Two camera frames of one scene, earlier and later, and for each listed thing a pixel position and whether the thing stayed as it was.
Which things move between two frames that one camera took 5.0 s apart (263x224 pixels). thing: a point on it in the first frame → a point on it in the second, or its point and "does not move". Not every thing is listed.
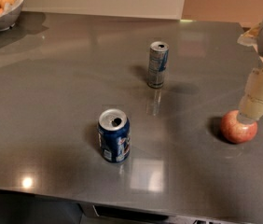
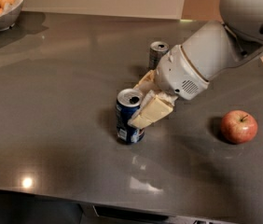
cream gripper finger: x=250 y=37 → x=147 y=83
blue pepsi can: x=114 y=134 → x=127 y=102
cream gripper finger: x=262 y=91 → x=155 y=105
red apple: x=235 y=131 does not move
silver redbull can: x=158 y=58 does not move
